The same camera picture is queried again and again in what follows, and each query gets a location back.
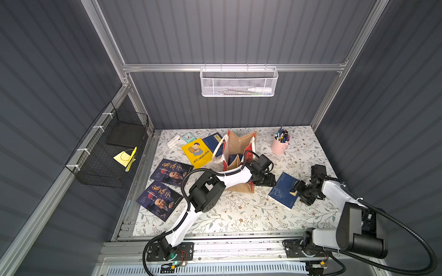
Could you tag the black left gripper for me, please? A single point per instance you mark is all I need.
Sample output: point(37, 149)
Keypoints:
point(264, 177)

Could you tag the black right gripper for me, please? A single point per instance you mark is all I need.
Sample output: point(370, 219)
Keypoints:
point(303, 191)

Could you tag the blue book Guiguzi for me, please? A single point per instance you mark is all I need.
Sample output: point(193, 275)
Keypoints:
point(282, 192)

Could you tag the burlap canvas bag red panel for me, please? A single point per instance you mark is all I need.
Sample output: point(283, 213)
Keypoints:
point(236, 151)

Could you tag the blue book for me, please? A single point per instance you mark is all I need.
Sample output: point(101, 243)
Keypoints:
point(212, 142)

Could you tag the yellow cartoon cover book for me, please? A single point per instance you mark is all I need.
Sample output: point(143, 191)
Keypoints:
point(198, 153)

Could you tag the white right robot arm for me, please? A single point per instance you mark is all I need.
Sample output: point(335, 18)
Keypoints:
point(360, 229)

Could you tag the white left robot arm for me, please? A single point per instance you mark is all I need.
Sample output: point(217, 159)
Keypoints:
point(206, 192)

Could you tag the pink pen holder cup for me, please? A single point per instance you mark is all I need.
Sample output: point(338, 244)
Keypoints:
point(281, 141)

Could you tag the small teal card box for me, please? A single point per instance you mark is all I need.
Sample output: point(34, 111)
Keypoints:
point(189, 137)

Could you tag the white marker in basket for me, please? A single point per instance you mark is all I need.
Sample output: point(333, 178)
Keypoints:
point(260, 90)

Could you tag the dark portrait book upper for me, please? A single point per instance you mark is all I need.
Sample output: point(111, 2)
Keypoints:
point(171, 172)

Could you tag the dark portrait book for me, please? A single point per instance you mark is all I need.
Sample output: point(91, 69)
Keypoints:
point(171, 172)
point(160, 200)

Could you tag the floral table mat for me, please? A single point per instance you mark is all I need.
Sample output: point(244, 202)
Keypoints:
point(241, 213)

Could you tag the white eraser block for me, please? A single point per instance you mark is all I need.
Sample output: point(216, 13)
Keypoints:
point(174, 141)

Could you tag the dark portrait book lower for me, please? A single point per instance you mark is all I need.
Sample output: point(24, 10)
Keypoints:
point(160, 200)

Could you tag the yellow pen in basket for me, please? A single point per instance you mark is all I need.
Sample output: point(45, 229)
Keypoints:
point(127, 159)

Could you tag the yellow sticky note pad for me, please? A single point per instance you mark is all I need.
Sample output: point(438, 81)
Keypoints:
point(117, 158)

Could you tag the black tray in basket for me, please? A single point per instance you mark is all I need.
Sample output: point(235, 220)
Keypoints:
point(126, 135)

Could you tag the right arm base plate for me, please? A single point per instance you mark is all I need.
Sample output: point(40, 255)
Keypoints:
point(297, 248)

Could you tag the white wire mesh basket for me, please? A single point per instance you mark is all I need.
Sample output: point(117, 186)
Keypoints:
point(233, 81)

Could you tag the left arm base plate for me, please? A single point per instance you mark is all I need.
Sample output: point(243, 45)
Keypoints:
point(157, 252)

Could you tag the black wire wall basket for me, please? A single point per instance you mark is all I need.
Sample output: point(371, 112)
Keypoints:
point(92, 163)

